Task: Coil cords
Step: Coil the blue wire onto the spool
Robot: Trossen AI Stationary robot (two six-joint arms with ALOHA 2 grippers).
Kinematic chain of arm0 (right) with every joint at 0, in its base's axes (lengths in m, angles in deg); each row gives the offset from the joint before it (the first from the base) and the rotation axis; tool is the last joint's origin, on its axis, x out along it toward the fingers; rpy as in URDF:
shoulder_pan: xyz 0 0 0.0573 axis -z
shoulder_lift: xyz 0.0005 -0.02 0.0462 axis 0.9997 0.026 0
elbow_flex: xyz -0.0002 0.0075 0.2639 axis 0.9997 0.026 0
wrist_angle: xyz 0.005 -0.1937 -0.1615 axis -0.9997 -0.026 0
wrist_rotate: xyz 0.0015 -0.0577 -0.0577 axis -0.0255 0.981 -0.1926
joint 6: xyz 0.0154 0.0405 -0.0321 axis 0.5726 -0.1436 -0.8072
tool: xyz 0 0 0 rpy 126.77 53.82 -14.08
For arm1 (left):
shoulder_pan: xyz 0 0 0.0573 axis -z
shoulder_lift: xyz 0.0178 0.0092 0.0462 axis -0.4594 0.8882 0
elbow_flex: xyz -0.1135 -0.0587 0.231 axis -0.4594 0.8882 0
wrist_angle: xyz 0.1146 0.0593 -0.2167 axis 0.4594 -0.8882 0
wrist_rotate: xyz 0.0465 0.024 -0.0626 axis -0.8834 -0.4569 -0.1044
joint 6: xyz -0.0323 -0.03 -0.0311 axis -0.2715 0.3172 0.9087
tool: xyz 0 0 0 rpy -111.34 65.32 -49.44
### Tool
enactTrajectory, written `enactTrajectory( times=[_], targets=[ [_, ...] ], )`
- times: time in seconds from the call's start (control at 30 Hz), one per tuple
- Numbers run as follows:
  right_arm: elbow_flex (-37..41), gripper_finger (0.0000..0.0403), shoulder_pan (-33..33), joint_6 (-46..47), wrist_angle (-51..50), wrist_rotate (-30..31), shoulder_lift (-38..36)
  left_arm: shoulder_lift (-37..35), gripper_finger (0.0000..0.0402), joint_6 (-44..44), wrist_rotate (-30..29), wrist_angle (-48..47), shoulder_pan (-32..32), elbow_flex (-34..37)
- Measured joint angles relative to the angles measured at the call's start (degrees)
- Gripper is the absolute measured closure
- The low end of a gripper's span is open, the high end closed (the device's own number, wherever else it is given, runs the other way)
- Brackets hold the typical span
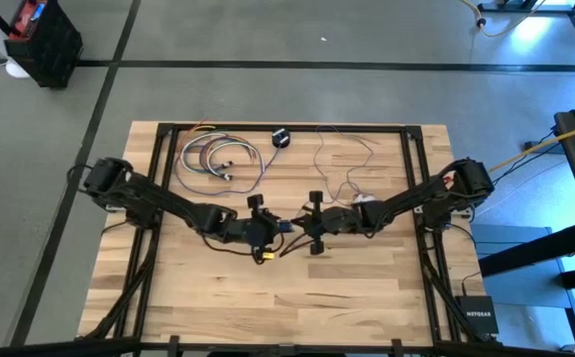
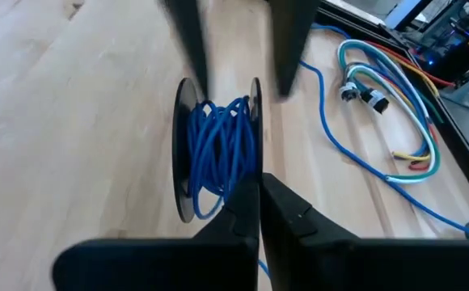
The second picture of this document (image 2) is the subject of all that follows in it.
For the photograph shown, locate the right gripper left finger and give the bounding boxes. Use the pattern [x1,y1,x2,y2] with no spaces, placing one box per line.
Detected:
[52,173,262,291]

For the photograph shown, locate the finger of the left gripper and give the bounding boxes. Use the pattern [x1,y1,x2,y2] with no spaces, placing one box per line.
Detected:
[159,0,211,100]
[266,0,320,100]

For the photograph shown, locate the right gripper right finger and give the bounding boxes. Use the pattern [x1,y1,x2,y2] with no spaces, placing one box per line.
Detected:
[260,172,469,291]

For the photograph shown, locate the black white connector plug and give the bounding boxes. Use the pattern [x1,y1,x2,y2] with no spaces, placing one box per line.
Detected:
[359,88,391,115]
[339,82,361,102]

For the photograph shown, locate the white thin wire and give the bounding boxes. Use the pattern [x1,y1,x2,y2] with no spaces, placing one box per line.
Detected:
[345,42,437,186]

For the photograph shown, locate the red thin wire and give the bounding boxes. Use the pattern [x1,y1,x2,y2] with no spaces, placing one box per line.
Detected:
[363,39,458,171]

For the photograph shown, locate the yellow thin wire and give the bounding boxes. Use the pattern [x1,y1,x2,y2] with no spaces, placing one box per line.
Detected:
[391,80,433,162]

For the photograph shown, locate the orange thin wire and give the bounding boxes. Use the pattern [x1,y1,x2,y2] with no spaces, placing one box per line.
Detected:
[394,58,442,98]

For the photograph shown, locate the green thin wire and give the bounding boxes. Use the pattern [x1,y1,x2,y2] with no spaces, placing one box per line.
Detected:
[336,39,442,183]

